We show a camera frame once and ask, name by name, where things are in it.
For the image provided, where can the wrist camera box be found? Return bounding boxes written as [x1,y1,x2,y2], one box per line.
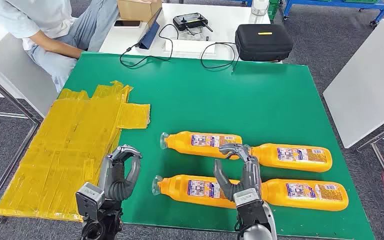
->
[76,182,106,221]
[233,188,263,209]

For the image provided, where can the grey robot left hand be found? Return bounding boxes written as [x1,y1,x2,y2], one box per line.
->
[98,145,143,202]

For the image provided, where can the clear plastic bottle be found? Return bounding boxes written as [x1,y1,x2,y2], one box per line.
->
[248,0,271,25]

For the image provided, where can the green plastic crate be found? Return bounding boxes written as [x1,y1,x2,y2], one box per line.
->
[267,0,281,21]

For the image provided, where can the grey metal frame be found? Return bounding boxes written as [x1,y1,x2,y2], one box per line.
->
[0,46,44,216]

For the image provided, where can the black remote controller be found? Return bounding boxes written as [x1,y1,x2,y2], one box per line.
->
[172,12,214,36]

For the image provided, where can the smartphone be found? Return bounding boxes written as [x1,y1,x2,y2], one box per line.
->
[113,19,142,28]

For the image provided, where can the cardboard box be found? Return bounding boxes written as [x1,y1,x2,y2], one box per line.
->
[117,0,163,23]

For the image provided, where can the black cable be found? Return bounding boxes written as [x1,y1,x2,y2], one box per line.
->
[200,42,241,74]
[119,23,180,69]

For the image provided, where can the small white table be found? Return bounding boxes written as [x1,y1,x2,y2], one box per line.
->
[98,2,283,64]

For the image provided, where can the yellow taped mat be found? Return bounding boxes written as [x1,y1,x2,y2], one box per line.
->
[0,80,151,222]

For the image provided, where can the orange detergent bottle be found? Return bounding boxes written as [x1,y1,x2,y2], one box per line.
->
[260,178,350,212]
[159,131,243,161]
[248,143,333,173]
[151,174,241,210]

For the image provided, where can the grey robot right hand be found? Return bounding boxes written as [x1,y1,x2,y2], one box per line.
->
[213,143,262,202]

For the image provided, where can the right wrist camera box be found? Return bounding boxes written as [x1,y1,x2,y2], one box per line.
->
[233,188,263,209]

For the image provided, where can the tablet in blue case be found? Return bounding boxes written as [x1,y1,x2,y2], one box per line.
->
[138,7,164,51]

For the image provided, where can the black zip carry case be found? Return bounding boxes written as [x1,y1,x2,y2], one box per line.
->
[234,23,294,63]

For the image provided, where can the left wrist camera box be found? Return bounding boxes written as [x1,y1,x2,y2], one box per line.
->
[76,182,106,221]

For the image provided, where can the white bench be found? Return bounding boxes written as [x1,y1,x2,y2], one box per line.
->
[0,16,60,118]

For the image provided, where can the person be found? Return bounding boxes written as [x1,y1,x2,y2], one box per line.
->
[0,0,120,94]

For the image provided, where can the large white table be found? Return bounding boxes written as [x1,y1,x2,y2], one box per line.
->
[322,18,384,149]

